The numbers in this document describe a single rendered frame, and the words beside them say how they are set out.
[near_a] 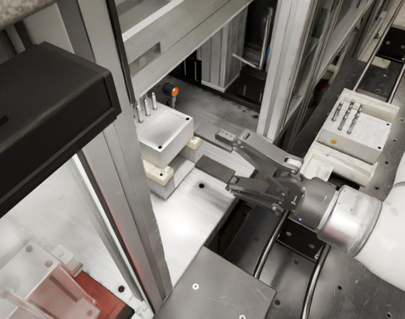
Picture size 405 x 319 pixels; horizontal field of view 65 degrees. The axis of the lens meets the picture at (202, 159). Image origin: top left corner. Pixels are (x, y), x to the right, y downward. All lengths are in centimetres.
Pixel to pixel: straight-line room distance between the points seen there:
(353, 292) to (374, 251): 37
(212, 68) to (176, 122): 24
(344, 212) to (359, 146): 30
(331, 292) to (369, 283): 9
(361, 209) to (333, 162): 29
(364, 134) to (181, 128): 41
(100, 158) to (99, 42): 7
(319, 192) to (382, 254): 11
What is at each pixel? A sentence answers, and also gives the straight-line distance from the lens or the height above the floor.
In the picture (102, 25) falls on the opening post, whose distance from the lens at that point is 18.
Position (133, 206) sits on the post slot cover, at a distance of 28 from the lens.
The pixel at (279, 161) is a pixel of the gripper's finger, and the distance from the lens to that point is 46.
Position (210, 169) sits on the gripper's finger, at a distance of 57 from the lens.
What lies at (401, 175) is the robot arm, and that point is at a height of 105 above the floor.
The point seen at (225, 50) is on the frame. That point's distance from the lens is 73.
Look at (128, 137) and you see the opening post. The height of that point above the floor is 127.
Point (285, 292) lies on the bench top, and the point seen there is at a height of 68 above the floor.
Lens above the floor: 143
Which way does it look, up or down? 51 degrees down
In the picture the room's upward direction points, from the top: straight up
